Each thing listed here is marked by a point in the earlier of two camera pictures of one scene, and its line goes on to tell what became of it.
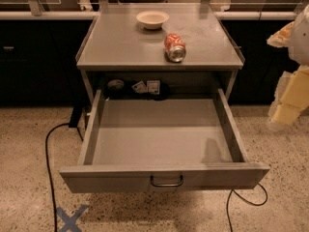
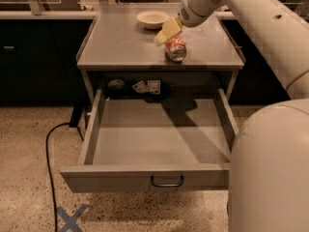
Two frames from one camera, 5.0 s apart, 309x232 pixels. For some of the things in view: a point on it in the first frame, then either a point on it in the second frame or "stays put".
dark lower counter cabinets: x=39 y=61 stays put
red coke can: x=175 y=50 stays put
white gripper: x=299 y=40 to x=192 y=14
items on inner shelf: x=115 y=84 stays put
